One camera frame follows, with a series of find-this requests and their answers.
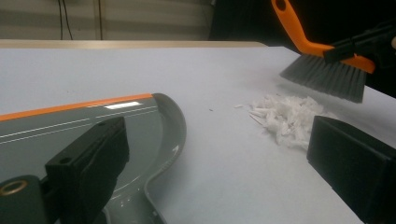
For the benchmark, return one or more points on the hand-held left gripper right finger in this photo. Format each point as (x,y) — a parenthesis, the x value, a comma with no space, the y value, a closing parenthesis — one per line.
(355,168)

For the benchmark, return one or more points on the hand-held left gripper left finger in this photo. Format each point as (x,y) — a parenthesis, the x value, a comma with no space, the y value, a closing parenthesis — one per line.
(87,168)

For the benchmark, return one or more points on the orange brush with grey bristles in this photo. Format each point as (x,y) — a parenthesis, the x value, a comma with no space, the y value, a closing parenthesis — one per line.
(295,31)

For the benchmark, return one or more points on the grey dustpan with orange edge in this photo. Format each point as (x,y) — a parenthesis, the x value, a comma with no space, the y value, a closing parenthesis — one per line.
(140,130)

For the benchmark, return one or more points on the pile of white paper scraps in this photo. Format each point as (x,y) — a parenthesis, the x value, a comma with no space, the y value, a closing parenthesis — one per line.
(286,118)

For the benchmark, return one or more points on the black curtain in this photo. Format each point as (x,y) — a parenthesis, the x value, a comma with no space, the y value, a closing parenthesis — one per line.
(243,18)

